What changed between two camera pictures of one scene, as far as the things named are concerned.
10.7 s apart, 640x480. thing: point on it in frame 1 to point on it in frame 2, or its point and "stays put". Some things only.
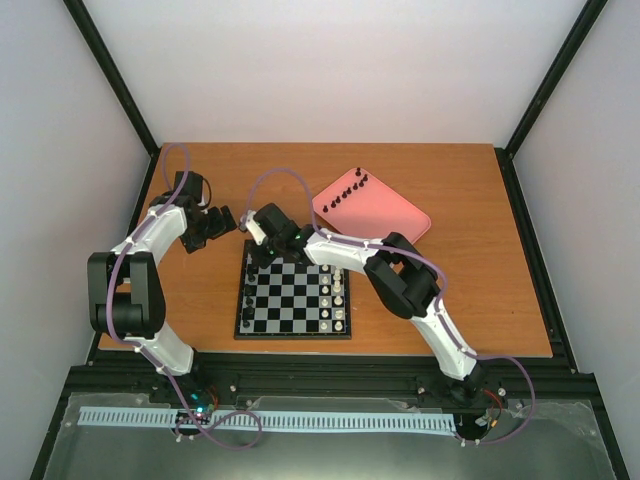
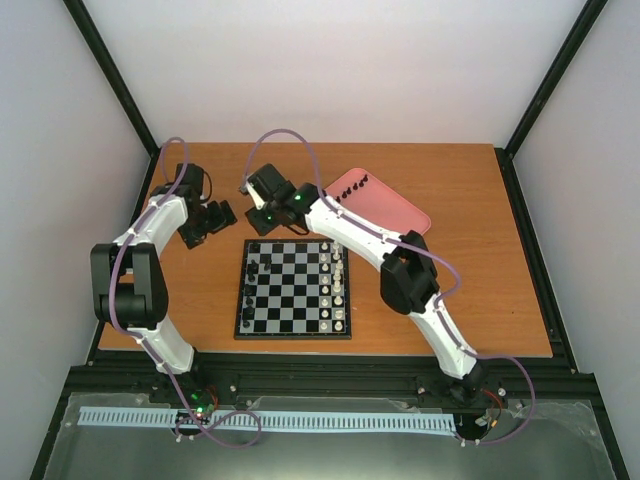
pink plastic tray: x=361 y=204 stays put
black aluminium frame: x=166 y=371 stays put
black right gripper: x=260 y=260 to x=260 y=227
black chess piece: x=248 y=313 stays put
